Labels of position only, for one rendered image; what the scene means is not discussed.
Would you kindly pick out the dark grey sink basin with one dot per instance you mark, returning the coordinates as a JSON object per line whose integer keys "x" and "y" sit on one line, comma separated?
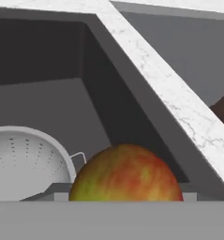
{"x": 94, "y": 93}

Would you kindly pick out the red and green apple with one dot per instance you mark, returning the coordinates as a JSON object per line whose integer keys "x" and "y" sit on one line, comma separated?
{"x": 126, "y": 175}

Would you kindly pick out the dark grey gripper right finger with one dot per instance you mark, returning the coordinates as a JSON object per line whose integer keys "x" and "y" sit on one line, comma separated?
{"x": 191, "y": 195}

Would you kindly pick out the white colander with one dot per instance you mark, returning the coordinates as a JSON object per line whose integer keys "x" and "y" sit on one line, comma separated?
{"x": 26, "y": 165}

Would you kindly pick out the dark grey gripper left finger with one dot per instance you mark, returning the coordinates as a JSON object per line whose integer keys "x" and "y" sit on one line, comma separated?
{"x": 55, "y": 191}

